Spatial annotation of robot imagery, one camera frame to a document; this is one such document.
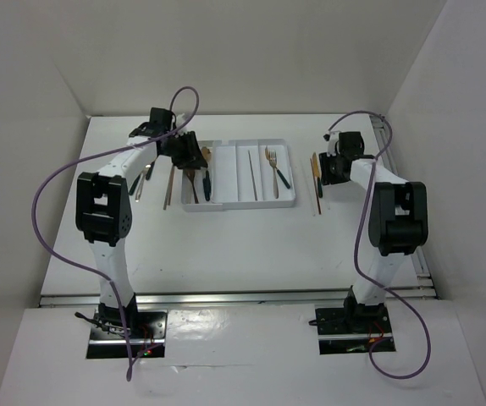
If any metal chopstick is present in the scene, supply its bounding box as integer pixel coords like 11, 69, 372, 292
247, 150, 258, 201

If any gold fork green handle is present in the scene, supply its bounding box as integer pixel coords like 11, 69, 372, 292
129, 176, 141, 196
265, 147, 291, 189

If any white cutlery tray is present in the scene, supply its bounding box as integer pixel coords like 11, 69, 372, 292
181, 139, 296, 212

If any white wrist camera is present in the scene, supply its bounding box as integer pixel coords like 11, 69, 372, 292
172, 113, 191, 133
323, 130, 340, 156

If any gold knife green handle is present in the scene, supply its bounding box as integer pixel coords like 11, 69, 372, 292
312, 152, 323, 199
134, 170, 146, 202

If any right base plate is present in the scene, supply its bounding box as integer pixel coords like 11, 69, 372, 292
307, 308, 396, 355

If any silver fork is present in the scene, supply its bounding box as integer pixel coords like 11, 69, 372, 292
266, 148, 279, 199

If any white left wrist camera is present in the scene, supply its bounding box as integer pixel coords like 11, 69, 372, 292
172, 113, 191, 133

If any brown chopstick right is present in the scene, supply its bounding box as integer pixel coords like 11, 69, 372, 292
309, 158, 322, 216

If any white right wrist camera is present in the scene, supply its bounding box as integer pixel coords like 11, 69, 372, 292
323, 130, 340, 156

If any gold spoon green handle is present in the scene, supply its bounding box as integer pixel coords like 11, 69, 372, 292
201, 146, 212, 202
146, 162, 155, 181

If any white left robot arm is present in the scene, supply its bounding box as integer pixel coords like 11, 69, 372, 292
75, 107, 207, 337

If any aluminium rail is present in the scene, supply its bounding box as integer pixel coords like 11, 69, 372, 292
39, 287, 439, 308

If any brown chopstick pair left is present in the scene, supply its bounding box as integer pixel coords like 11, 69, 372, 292
163, 165, 175, 211

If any gold knife left green handle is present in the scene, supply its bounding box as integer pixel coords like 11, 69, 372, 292
134, 170, 146, 202

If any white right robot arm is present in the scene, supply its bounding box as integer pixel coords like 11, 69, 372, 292
318, 131, 428, 333

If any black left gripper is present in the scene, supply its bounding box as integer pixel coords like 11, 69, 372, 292
161, 130, 207, 170

